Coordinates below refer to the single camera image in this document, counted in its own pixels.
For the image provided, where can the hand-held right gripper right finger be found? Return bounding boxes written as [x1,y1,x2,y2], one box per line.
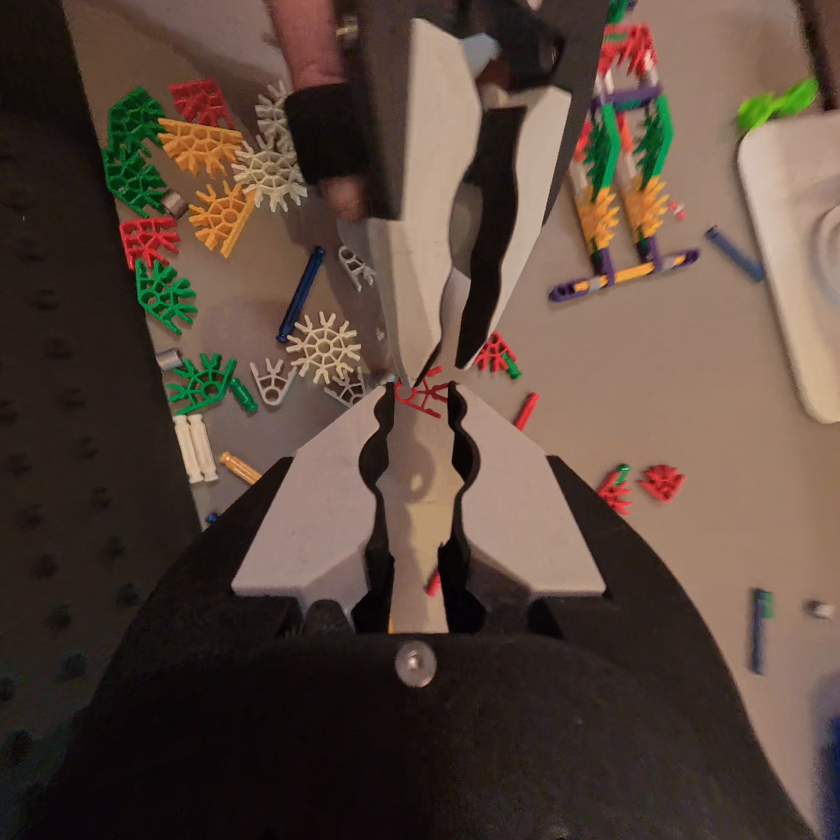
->
[436,381,607,634]

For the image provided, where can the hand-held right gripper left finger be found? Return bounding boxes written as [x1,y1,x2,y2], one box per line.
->
[231,382,398,634]

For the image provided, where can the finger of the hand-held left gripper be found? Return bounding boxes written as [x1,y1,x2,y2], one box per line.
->
[453,84,575,370]
[366,18,484,389]

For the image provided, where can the multicoloured toy frame assembly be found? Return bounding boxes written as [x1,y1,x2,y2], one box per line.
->
[567,0,677,277]

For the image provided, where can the yellow plastic rod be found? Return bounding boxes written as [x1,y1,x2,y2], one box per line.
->
[218,451,263,487]
[577,259,683,290]

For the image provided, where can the person's left hand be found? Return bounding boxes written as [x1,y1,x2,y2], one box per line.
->
[262,0,370,223]

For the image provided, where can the white snowflake connector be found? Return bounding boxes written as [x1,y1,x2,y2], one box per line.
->
[255,80,293,142]
[231,134,308,212]
[285,311,363,385]

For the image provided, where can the light grey connector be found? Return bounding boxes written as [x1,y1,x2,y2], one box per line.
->
[249,357,298,406]
[338,245,376,291]
[325,367,368,408]

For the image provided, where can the short white rod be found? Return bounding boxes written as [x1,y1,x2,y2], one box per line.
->
[172,413,201,484]
[188,412,219,482]

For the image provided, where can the green fan connector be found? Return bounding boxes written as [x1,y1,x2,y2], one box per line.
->
[107,87,168,155]
[134,260,198,336]
[165,354,238,409]
[101,147,170,217]

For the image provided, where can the thick blue rod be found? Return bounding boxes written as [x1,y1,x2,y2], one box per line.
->
[750,588,775,677]

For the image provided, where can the lime green toy piece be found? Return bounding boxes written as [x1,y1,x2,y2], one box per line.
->
[735,77,821,132]

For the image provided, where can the black perforated foam strip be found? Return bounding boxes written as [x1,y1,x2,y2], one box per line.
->
[0,0,201,788]

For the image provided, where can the white tray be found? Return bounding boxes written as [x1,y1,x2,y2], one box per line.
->
[736,108,840,424]

